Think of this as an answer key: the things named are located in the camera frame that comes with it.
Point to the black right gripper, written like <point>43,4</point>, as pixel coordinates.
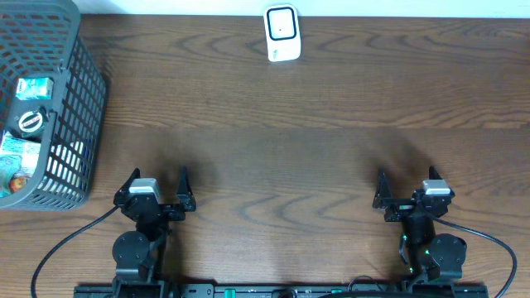
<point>383,198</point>

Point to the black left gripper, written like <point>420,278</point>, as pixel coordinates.
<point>189,204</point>

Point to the teal wet wipes pack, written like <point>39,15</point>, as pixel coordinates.
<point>19,158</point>

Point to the green Kleenex tissue pack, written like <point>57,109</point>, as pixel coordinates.
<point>34,88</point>

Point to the white blue snack bag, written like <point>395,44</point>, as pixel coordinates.
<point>66,162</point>

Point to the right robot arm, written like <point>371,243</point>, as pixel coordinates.
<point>431,256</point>

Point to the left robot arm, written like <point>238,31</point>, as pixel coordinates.
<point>139,253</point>

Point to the white barcode scanner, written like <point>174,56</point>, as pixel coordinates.
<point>282,33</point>

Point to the dark grey plastic basket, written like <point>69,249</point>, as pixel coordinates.
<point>41,39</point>

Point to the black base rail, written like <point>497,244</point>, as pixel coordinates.
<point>234,291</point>

